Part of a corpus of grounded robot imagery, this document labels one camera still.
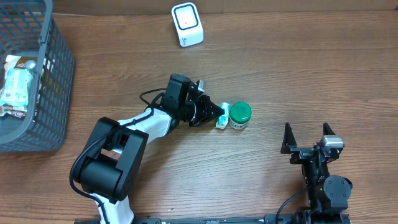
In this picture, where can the brown snack packet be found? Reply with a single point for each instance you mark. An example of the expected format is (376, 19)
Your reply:
(15, 61)

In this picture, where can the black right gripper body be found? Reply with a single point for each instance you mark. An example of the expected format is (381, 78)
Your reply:
(308, 152)

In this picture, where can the white barcode scanner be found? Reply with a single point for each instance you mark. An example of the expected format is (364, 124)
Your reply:
(187, 24)

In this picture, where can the teal white snack packet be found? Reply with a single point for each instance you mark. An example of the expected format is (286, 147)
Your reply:
(16, 88)

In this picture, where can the green lid white jar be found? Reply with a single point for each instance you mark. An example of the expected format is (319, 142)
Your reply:
(239, 115)

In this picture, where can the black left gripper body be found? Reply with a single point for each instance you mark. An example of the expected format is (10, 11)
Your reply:
(203, 107)

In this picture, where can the teal tissue pack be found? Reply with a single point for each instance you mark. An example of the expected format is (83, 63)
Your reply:
(223, 120)

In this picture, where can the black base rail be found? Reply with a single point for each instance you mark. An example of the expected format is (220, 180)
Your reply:
(267, 219)

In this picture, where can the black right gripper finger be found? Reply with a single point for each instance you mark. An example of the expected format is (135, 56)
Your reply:
(289, 141)
(327, 130)

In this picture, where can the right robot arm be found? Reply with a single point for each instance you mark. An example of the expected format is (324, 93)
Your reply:
(327, 194)

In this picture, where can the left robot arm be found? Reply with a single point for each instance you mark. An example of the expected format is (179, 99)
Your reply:
(109, 162)

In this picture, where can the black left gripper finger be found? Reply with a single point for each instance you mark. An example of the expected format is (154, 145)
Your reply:
(214, 111)
(196, 122)

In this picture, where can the grey plastic mesh basket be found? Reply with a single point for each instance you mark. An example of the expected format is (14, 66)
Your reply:
(28, 29)

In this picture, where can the silver round ball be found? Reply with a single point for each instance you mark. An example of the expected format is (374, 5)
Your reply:
(30, 64)

